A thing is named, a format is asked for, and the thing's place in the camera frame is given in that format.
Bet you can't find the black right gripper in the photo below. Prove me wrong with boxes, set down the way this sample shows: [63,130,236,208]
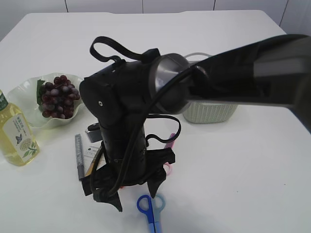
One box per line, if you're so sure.
[93,148,175,212]

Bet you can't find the blue scissors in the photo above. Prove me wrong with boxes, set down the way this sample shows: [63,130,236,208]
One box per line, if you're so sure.
[137,194,166,233]

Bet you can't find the purple grape bunch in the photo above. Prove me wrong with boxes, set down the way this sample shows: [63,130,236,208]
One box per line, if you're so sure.
[36,74,80,119]

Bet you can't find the yellow tea bottle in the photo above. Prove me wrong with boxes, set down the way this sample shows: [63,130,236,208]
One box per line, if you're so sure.
[0,92,39,166]

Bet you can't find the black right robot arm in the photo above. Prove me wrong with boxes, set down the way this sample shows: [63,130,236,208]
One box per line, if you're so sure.
[79,34,311,211]

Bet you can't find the gold marker pen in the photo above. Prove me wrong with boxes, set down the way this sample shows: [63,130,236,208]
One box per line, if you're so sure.
[85,162,94,177]

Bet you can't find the clear plastic ruler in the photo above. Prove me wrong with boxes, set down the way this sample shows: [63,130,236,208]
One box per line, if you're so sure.
[84,146,99,162]

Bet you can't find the grey marker pen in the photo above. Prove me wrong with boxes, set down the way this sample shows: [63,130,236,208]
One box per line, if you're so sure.
[75,134,85,181]

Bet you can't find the green plastic woven basket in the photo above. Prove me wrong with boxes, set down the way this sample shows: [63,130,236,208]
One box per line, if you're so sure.
[182,52,239,125]

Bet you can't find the pale green wavy plate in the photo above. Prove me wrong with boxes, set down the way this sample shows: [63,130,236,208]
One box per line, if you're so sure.
[5,72,85,130]

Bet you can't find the pink purple scissors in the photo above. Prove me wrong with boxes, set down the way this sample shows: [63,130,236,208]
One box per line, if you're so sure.
[163,140,174,176]

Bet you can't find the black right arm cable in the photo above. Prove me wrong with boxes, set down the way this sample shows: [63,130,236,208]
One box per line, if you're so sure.
[89,35,197,197]

